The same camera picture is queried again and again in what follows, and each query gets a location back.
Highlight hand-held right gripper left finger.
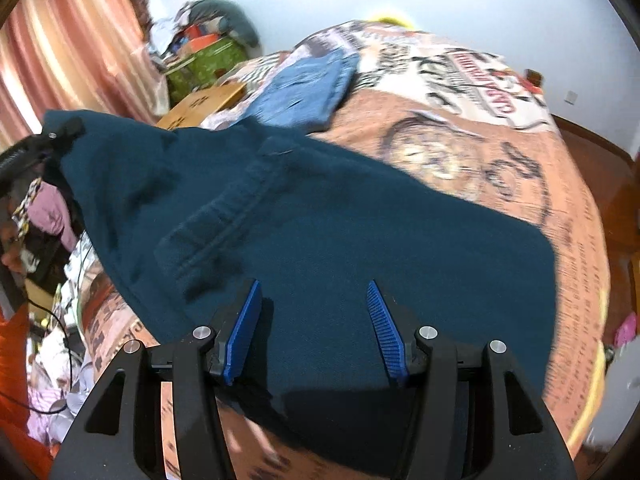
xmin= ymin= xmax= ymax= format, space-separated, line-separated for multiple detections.
xmin=50 ymin=279 xmax=263 ymax=480

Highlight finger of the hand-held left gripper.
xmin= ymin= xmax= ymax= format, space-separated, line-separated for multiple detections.
xmin=0 ymin=117 xmax=83 ymax=186

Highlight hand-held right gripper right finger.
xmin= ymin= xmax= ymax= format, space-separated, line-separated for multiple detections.
xmin=366 ymin=280 xmax=578 ymax=480

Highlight dark teal pants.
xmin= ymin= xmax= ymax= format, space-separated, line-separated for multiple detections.
xmin=42 ymin=109 xmax=558 ymax=478

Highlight pink cloth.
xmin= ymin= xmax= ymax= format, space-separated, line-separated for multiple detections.
xmin=27 ymin=182 xmax=78 ymax=251

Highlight striped pink curtain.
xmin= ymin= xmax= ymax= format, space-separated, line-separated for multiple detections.
xmin=0 ymin=0 xmax=171 ymax=146

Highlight cardboard box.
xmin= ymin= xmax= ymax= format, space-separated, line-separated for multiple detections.
xmin=157 ymin=82 xmax=248 ymax=131

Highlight green patterned box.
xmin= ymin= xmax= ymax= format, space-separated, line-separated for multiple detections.
xmin=165 ymin=35 xmax=251 ymax=108

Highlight orange cloth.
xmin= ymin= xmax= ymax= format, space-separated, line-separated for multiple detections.
xmin=0 ymin=305 xmax=53 ymax=466

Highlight lilac cloth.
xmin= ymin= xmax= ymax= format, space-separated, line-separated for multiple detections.
xmin=27 ymin=385 xmax=76 ymax=443

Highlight printed blanket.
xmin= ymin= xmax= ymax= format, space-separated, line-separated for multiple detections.
xmin=77 ymin=20 xmax=613 ymax=480

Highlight pink clog shoe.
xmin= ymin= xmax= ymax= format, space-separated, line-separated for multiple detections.
xmin=614 ymin=312 xmax=638 ymax=348

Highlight grey plush cushion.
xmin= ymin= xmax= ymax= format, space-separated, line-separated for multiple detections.
xmin=187 ymin=0 xmax=261 ymax=56

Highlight blue jeans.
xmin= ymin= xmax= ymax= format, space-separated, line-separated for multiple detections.
xmin=235 ymin=47 xmax=362 ymax=133

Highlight yellow pillow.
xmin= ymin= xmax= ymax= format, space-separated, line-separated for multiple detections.
xmin=372 ymin=10 xmax=416 ymax=28

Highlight black cable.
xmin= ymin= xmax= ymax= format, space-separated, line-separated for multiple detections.
xmin=25 ymin=240 xmax=96 ymax=416

